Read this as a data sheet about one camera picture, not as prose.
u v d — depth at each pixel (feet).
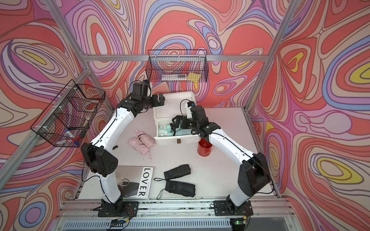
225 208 2.39
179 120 2.35
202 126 2.00
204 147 2.79
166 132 2.76
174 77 2.69
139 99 2.06
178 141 2.59
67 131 2.38
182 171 2.77
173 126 2.69
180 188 2.51
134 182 2.58
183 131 2.69
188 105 2.40
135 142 3.12
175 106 2.89
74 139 2.13
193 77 2.97
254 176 1.41
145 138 3.22
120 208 2.15
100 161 1.56
